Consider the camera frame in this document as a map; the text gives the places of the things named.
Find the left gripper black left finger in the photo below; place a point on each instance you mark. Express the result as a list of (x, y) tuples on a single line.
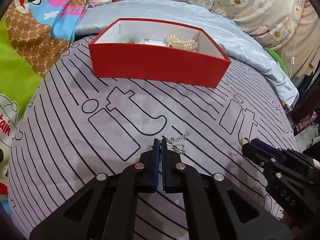
[(104, 208)]

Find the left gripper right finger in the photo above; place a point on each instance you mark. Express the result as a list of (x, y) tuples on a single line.
[(215, 207)]

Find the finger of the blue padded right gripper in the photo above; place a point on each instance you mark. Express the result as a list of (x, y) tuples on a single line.
[(260, 152)]

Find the pale jade bangle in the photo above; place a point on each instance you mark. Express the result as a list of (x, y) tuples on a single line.
[(130, 38)]

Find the red jewelry box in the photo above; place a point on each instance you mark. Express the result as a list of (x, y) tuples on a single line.
[(172, 52)]

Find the lavender striped bed sheet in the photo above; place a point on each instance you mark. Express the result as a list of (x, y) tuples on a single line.
[(77, 126)]

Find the green object at bedside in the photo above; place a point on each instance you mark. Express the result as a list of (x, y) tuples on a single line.
[(278, 60)]

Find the colorful monkey cartoon blanket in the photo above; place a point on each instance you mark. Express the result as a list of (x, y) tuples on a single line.
[(34, 34)]

